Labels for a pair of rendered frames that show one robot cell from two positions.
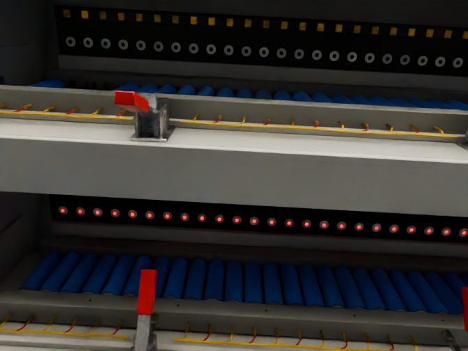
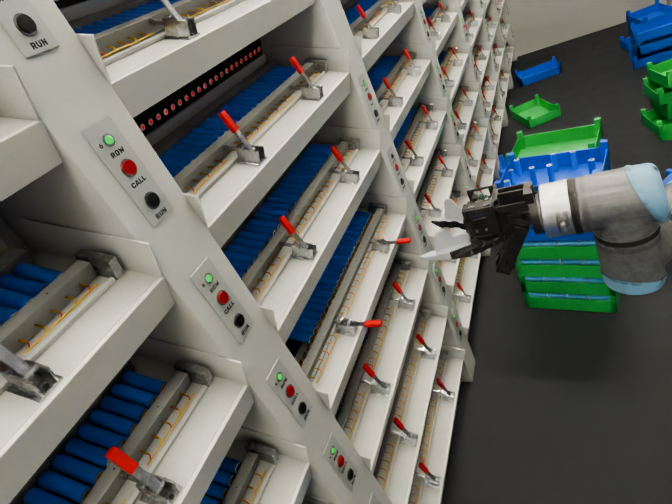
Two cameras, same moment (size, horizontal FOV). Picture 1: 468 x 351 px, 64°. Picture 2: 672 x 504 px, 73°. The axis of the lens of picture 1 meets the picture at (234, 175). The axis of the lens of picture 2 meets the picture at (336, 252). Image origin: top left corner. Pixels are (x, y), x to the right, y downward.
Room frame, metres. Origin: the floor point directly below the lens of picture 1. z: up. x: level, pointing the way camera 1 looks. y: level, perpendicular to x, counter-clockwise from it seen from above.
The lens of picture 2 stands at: (-0.16, 0.63, 1.31)
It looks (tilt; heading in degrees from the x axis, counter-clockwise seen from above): 29 degrees down; 305
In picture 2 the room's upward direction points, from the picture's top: 27 degrees counter-clockwise
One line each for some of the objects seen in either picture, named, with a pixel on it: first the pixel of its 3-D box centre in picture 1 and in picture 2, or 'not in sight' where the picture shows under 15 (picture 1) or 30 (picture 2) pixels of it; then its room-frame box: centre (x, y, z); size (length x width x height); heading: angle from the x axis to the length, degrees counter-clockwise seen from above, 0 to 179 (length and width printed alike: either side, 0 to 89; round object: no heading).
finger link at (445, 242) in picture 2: not in sight; (443, 243); (0.07, -0.01, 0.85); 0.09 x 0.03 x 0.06; 26
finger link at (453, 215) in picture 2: not in sight; (451, 212); (0.07, -0.11, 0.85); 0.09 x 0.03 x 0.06; 153
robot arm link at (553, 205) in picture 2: not in sight; (555, 210); (-0.11, -0.05, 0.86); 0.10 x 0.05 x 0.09; 90
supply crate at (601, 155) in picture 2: not in sight; (551, 172); (-0.06, -0.78, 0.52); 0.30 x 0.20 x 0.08; 170
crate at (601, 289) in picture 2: not in sight; (569, 267); (-0.06, -0.78, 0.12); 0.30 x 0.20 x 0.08; 170
